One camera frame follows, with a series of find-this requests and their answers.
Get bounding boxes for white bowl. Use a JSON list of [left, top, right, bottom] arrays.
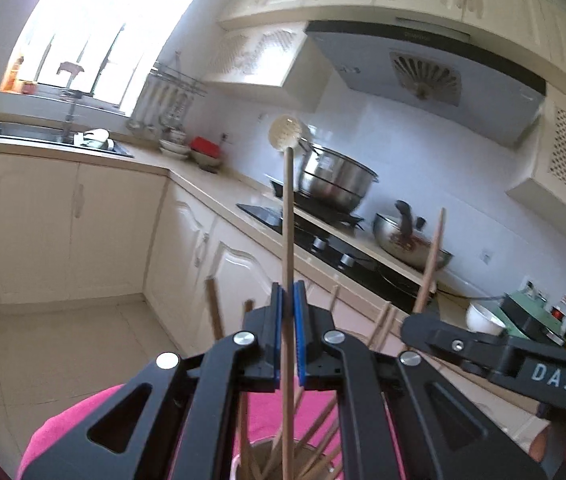
[[465, 301, 508, 337]]

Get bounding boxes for bundle of wooden chopsticks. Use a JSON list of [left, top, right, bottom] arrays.
[[205, 280, 399, 480]]

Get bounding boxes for steel wok with lid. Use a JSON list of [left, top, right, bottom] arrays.
[[373, 200, 454, 271]]

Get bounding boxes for dishes in wire rack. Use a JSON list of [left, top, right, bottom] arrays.
[[73, 129, 116, 151]]

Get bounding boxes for orange label bottle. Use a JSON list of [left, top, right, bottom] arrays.
[[6, 55, 24, 93]]

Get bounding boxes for pink cup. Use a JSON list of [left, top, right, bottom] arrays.
[[233, 437, 344, 480]]

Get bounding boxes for grey range hood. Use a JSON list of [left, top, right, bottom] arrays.
[[304, 17, 548, 148]]

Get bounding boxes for small lattice door cabinet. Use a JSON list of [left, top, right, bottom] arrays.
[[205, 27, 309, 101]]

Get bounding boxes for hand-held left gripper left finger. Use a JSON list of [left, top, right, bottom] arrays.
[[22, 282, 284, 480]]

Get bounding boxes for kitchen window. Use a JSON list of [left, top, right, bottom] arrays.
[[0, 0, 204, 116]]

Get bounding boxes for black induction cooker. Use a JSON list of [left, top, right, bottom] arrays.
[[269, 178, 366, 226]]

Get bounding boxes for hanging utensil rack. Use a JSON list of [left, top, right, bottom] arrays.
[[128, 52, 209, 141]]

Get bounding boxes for single brown chopstick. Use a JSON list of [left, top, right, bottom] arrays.
[[281, 147, 298, 480], [414, 207, 447, 315]]

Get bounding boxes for black glass gas hob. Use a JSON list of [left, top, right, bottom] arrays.
[[236, 202, 438, 313]]

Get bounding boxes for steel stock pot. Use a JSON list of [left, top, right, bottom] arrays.
[[295, 141, 380, 211]]

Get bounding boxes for round white wall strainer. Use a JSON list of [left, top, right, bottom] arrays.
[[268, 115, 312, 153]]

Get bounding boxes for pink tablecloth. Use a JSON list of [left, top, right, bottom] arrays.
[[16, 385, 404, 480]]

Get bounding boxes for cream lower cabinets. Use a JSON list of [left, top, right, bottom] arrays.
[[0, 150, 554, 411]]

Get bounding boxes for person's right hand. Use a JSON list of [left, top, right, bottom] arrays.
[[529, 426, 566, 472]]

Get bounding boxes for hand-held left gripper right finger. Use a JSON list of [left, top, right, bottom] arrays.
[[293, 281, 548, 480]]

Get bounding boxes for steel sink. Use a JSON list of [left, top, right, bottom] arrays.
[[0, 121, 135, 158]]

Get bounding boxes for stack of white bowls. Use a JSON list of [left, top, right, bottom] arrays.
[[159, 127, 189, 161]]

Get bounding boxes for red bowl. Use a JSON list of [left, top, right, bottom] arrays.
[[190, 136, 224, 171]]

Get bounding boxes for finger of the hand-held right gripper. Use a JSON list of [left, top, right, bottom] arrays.
[[400, 312, 524, 378]]

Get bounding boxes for beige kitchen countertop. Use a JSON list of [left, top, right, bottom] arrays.
[[0, 120, 564, 381]]

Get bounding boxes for green countertop appliance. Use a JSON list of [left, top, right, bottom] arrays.
[[500, 290, 566, 346]]

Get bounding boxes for steel faucet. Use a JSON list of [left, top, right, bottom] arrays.
[[58, 60, 86, 143]]

